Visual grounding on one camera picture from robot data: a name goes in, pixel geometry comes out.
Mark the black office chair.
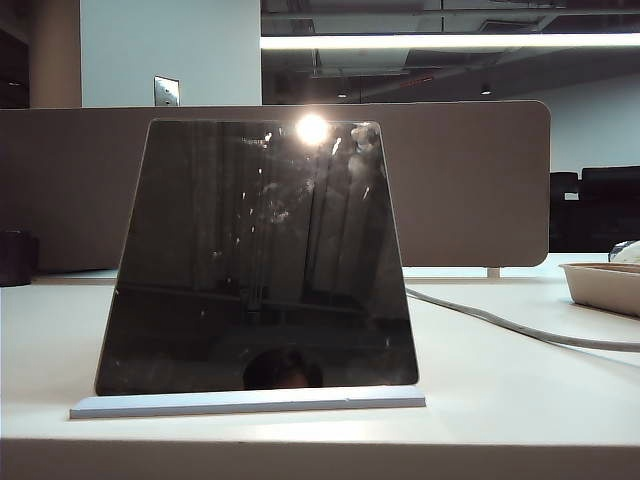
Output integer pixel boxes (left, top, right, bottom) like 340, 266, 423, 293
579, 166, 640, 254
549, 171, 583, 254

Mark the long ceiling strip light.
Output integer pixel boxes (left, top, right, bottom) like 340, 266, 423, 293
260, 33, 640, 50

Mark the grey cable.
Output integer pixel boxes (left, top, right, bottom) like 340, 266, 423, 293
405, 285, 640, 354

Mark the white crumpled wrapper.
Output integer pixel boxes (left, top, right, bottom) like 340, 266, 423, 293
608, 240, 640, 266

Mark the metal wall switch plate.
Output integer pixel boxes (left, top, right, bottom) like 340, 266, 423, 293
153, 75, 182, 107

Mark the beige paper tray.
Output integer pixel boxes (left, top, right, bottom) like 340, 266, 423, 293
558, 262, 640, 319

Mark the black round container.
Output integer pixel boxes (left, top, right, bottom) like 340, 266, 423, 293
0, 228, 40, 288

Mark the brown desk divider panel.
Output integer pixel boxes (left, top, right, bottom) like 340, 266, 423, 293
0, 99, 552, 274

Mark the square mirror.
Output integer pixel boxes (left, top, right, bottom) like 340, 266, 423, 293
68, 118, 427, 420

